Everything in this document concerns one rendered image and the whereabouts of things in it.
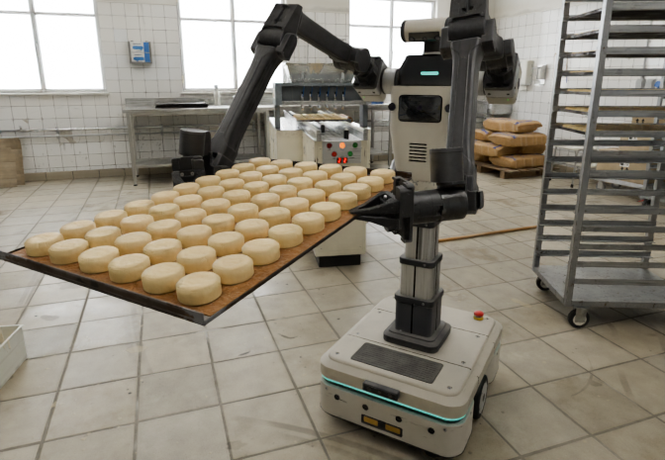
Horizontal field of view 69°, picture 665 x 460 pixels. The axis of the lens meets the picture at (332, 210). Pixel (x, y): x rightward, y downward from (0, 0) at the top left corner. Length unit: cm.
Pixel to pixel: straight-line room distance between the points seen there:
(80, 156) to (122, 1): 196
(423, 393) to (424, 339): 24
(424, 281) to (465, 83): 91
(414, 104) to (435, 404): 94
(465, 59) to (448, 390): 102
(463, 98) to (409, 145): 65
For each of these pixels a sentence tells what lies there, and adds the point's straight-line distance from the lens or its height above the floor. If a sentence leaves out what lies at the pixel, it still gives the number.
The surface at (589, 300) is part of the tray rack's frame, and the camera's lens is 274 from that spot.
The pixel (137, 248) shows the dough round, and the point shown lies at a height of 97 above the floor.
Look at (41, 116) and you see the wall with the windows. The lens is 689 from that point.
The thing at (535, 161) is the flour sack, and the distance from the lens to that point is 677.
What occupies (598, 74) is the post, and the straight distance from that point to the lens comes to 247.
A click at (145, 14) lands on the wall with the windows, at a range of 679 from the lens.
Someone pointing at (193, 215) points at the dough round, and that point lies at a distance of 80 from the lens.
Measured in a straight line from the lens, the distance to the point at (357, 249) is 321.
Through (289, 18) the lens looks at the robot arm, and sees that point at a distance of 134.
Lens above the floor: 120
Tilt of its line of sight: 15 degrees down
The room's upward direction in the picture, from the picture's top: straight up
